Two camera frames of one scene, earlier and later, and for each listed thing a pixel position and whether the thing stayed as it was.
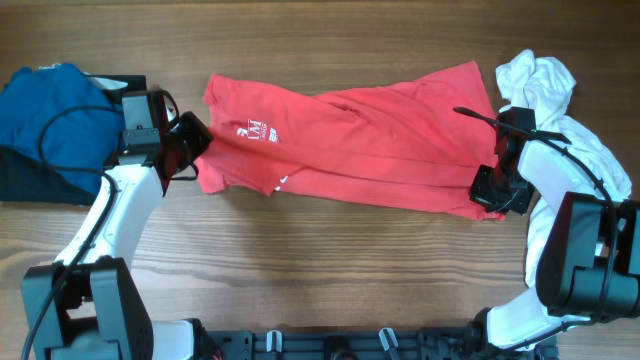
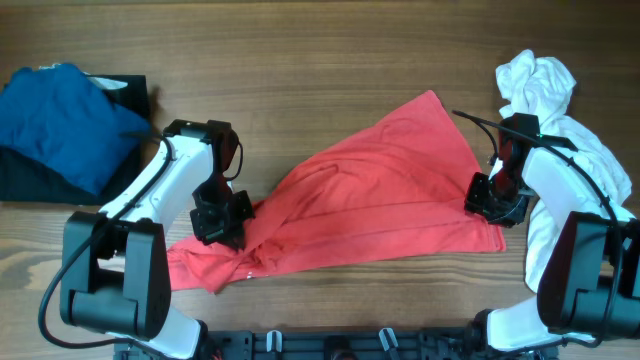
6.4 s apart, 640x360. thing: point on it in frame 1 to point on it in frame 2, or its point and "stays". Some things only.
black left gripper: (201, 139) to (223, 232)
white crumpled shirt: (591, 164) stays
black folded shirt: (24, 177) stays
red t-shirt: (412, 141) to (395, 186)
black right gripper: (478, 194) stays
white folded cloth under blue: (103, 83) stays
